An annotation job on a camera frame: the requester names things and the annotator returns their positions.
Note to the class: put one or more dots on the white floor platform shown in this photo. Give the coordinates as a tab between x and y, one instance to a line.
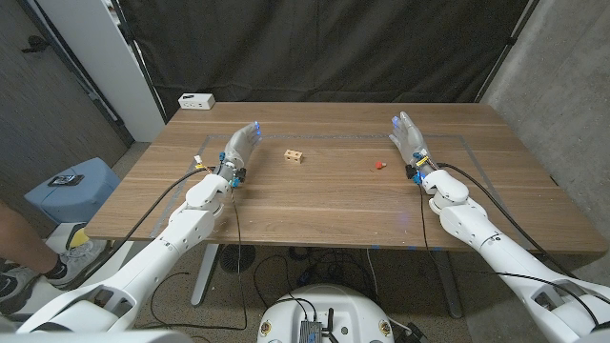
119	259

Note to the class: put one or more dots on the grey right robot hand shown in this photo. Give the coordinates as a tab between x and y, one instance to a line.
410	140

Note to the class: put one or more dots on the white table leg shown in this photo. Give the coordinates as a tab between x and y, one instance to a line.
206	274

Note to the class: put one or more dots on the grey module on torso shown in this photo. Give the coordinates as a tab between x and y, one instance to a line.
310	332

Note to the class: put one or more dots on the white power strip box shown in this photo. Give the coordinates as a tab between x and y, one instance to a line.
196	101

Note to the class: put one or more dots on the blue stool with phone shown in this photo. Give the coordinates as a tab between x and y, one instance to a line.
81	202

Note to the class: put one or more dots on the black backdrop curtain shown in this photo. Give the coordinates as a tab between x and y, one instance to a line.
333	47

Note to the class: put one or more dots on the person's bare leg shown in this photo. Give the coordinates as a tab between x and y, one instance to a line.
19	243

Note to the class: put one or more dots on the white pillar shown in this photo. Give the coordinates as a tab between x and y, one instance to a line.
105	62

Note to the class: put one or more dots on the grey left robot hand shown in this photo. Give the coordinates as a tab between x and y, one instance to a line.
243	145

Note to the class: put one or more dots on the wooden block with holes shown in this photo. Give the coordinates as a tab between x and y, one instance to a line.
293	155

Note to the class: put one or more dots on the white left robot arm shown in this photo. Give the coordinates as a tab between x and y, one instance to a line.
190	228

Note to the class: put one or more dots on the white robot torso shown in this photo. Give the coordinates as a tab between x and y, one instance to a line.
329	302

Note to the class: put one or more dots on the round black floor fan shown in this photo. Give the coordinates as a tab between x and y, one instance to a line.
237	258

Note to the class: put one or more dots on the black smartphone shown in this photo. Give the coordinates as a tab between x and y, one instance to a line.
66	180

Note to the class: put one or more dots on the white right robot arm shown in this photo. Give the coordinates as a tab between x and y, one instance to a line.
467	224

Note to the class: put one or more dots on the black backdrop stand pole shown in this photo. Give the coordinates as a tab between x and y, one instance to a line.
143	71
511	42

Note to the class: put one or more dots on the grey table leg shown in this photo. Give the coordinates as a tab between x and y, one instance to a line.
448	286

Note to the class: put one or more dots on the yellow black floor pedal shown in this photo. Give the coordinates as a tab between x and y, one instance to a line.
78	237

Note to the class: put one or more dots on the red-headed screw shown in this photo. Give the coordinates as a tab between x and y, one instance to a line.
379	165

